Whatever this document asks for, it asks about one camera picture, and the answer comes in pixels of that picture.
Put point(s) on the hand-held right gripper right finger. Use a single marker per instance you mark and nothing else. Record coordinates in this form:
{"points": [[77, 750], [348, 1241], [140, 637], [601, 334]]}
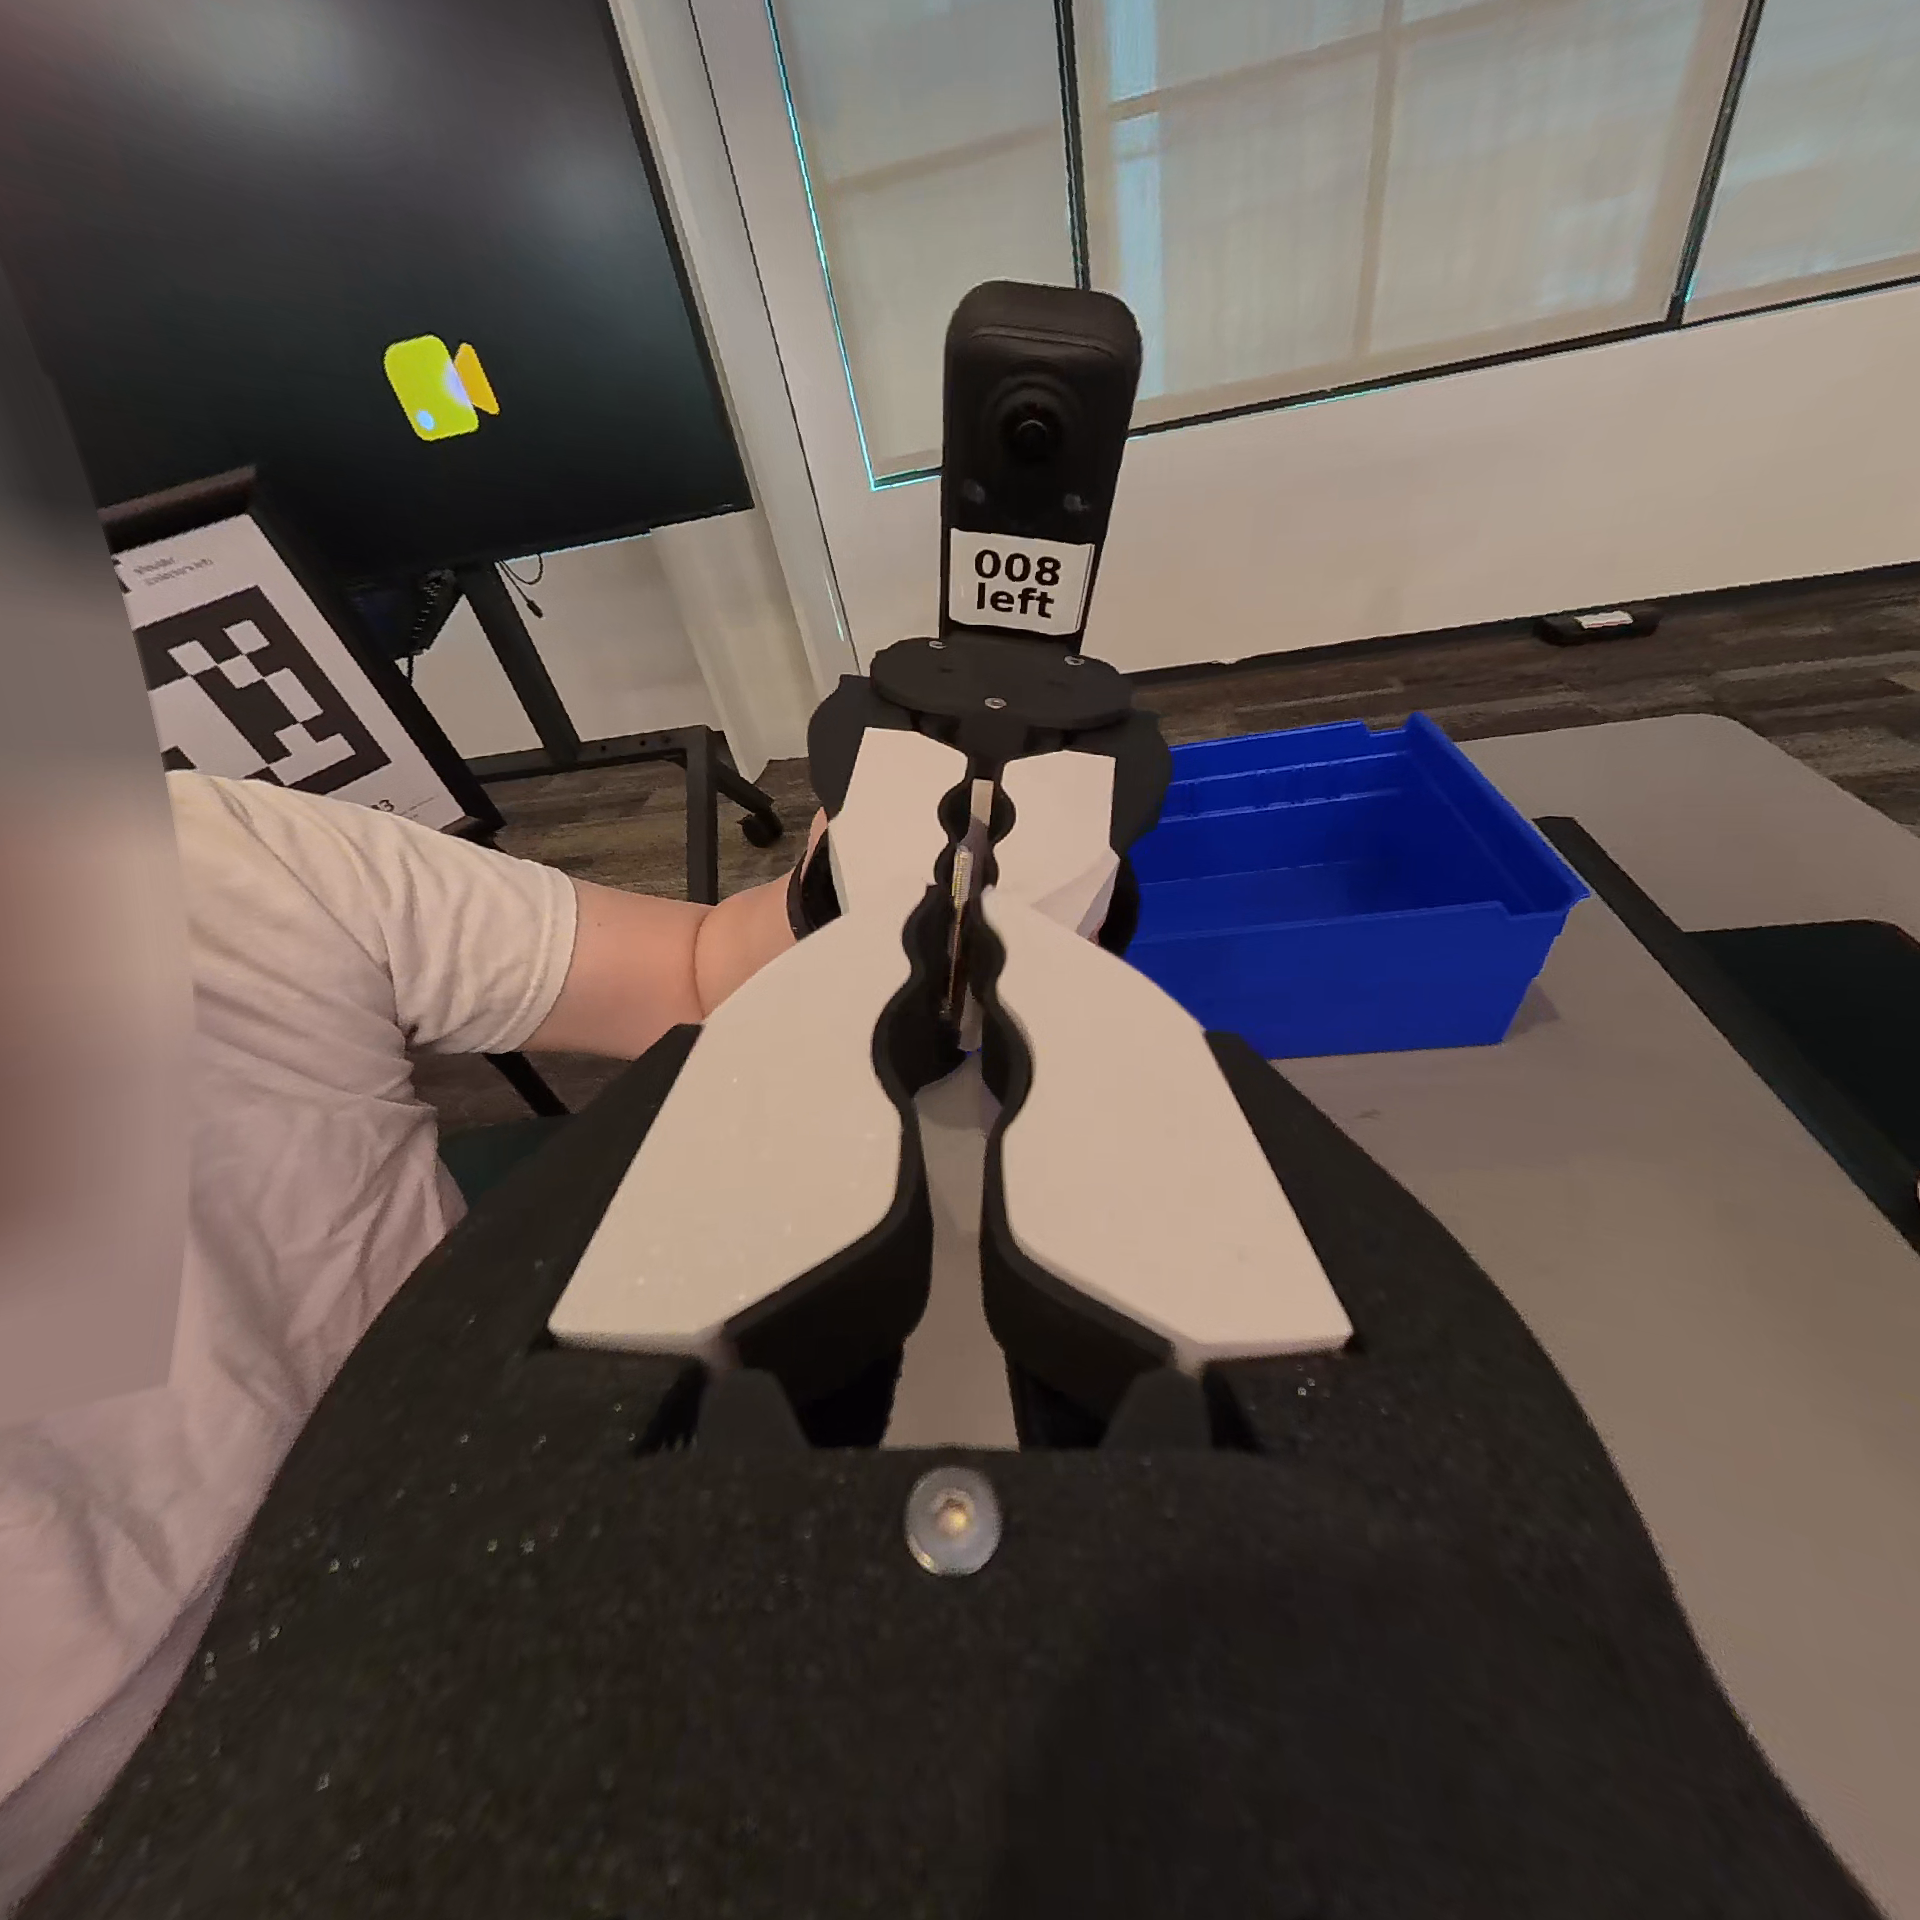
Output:
{"points": [[1169, 1185]]}

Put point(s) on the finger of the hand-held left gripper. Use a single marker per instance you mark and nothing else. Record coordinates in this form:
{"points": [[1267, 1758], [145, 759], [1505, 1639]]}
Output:
{"points": [[1058, 841], [887, 812]]}

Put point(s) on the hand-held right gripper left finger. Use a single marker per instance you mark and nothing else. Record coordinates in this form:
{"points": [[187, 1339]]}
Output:
{"points": [[748, 1185]]}

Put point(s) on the metal bolt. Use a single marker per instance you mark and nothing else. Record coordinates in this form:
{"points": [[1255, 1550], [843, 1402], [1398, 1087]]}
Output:
{"points": [[959, 938]]}

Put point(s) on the blue plastic bin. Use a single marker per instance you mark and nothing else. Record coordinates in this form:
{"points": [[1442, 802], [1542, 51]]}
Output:
{"points": [[1349, 915]]}

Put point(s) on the person's left hand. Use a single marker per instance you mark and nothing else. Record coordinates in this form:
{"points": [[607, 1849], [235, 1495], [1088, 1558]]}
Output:
{"points": [[748, 945]]}

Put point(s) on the black television stand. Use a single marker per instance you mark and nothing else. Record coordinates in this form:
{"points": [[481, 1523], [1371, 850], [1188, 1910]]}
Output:
{"points": [[523, 706]]}

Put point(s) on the large paned window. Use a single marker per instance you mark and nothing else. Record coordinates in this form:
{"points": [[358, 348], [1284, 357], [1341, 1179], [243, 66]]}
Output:
{"points": [[1349, 181]]}

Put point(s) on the small black floor box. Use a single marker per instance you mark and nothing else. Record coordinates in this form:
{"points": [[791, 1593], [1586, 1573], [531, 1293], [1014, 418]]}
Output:
{"points": [[1598, 626]]}

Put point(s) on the framed marker sign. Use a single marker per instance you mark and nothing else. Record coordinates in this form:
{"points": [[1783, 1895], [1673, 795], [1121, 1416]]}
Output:
{"points": [[268, 691]]}

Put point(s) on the black television screen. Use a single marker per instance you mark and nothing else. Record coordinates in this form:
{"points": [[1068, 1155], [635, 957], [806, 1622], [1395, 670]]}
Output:
{"points": [[451, 225]]}

